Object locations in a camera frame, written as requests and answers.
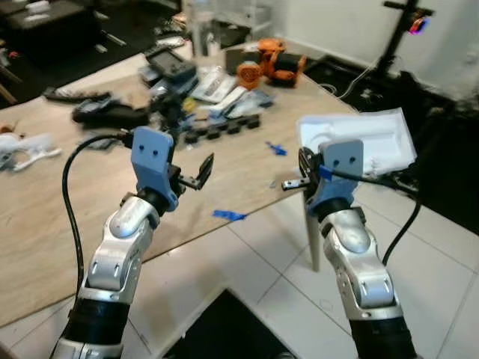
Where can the orange and black machine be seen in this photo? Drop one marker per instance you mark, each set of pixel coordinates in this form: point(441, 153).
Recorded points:
point(273, 63)

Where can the black tripod stand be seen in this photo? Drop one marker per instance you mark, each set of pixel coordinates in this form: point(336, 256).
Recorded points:
point(397, 45)

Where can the black case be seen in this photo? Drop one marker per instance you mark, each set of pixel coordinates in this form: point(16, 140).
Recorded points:
point(52, 19)

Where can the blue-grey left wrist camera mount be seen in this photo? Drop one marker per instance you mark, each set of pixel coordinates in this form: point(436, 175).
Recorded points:
point(152, 161)

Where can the white flat package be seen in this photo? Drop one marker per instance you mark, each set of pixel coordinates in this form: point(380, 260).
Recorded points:
point(213, 86)

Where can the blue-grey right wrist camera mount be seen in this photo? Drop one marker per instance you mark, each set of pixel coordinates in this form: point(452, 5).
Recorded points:
point(340, 168)

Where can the row of black blocks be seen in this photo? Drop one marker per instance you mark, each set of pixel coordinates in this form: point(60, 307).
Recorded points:
point(224, 129)

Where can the black handheld screen device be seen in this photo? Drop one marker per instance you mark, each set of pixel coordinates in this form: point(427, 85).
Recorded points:
point(171, 63)

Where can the small blue tape piece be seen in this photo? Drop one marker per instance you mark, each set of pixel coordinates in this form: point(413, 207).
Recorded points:
point(277, 149)

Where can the long blue tape strip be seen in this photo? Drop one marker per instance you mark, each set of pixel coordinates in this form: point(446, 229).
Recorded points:
point(229, 215)

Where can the crumpled white plastic wrapper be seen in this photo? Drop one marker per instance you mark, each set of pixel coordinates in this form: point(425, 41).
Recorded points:
point(26, 153)

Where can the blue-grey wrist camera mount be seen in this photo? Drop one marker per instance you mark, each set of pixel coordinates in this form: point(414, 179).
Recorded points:
point(340, 168)
point(152, 161)

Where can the black floor mat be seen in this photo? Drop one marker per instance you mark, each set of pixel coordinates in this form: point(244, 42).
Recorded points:
point(224, 329)

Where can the clear plastic bottle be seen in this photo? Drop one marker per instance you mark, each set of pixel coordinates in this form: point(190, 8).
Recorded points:
point(202, 30)

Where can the long black remote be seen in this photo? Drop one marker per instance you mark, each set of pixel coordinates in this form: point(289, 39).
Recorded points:
point(75, 95)

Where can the white foam tray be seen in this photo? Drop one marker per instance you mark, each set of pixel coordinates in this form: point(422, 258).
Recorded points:
point(374, 138)

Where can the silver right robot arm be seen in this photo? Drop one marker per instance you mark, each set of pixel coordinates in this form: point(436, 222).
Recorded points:
point(359, 262)

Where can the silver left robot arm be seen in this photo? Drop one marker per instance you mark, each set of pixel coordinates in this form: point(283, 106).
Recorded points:
point(123, 239)

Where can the black bulky pouch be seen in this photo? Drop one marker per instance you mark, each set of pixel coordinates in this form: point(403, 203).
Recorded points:
point(112, 114)

